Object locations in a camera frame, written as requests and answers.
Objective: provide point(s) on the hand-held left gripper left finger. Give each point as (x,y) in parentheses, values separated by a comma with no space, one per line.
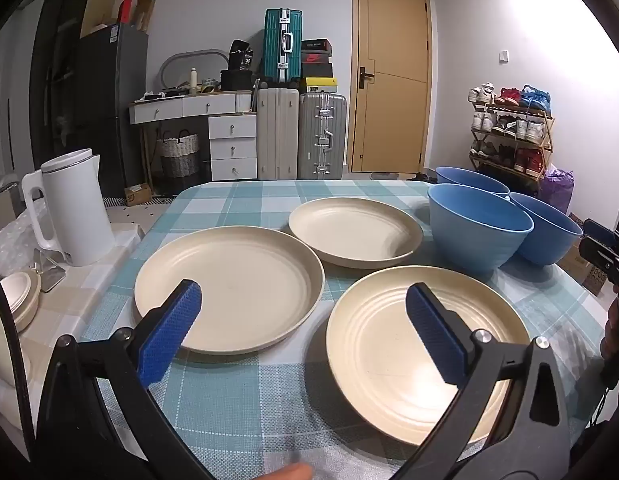
(172,330)

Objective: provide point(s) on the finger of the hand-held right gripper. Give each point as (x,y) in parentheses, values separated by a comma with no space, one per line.
(597,229)
(597,255)

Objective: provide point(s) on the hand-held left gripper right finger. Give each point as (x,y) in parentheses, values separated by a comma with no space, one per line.
(434,330)

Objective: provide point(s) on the cream plate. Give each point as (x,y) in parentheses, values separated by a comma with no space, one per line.
(379,350)
(229,290)
(354,230)

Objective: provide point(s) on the light blue bowl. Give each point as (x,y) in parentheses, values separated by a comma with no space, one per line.
(469,245)

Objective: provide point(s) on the person's right hand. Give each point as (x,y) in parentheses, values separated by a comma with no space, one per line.
(611,335)

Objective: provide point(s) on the person's left hand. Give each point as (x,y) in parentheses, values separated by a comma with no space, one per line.
(295,472)

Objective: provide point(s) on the large printed cardboard box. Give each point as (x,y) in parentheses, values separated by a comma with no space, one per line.
(584,272)

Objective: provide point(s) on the purple plastic bag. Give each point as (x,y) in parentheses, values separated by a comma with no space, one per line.
(559,190)

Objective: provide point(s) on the beige checked cloth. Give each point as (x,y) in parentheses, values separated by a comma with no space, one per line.
(89,285)

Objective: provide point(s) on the wooden shoe rack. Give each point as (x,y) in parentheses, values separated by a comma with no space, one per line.
(548,130)

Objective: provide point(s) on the shoe rack with shoes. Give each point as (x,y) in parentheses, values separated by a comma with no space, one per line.
(527,130)

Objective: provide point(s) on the patterned floor rug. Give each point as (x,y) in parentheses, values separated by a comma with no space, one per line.
(134,201)

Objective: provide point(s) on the metal stand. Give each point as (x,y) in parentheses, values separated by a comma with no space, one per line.
(49,272)

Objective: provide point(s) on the small cardboard box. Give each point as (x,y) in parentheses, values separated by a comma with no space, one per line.
(138,194)

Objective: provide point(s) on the cream lidded container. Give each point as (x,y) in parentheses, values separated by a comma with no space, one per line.
(21,300)

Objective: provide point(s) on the scattered loose shoes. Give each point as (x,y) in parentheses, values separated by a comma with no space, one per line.
(422,177)

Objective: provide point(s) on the white electric kettle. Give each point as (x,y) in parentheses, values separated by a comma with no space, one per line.
(74,210)

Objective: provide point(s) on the grey doormat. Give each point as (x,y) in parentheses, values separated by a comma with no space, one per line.
(384,176)

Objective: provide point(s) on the woven basket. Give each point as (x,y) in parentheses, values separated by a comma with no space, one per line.
(179,155)

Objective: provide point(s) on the white dresser with drawers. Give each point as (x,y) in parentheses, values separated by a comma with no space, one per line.
(232,150)

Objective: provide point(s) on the beige suitcase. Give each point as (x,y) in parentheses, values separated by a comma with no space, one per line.
(277,135)

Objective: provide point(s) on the wooden door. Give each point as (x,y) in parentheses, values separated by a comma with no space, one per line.
(394,110)

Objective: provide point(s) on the silver suitcase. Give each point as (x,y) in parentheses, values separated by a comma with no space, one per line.
(322,135)

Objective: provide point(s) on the dark grey refrigerator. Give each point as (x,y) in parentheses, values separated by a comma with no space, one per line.
(109,110)

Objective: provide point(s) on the white bottle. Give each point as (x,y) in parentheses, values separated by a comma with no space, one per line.
(193,82)

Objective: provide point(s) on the black storage box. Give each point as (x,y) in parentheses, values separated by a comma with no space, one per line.
(235,81)

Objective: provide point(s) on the yellow shoe box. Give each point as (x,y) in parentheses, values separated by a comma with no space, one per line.
(318,85)

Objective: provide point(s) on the black shelf unit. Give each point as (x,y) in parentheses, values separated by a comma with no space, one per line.
(54,85)

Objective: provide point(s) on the oval grey-framed mirror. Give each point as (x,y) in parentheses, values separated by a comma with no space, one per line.
(189,54)

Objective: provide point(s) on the black bag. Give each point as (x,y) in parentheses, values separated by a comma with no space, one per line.
(240,55)

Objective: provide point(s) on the black shoe box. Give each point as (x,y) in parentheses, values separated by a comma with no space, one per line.
(317,45)
(318,70)

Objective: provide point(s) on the teal suitcase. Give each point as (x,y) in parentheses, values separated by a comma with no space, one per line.
(277,45)

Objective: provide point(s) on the brown cardboard box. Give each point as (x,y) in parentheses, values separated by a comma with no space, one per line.
(144,12)

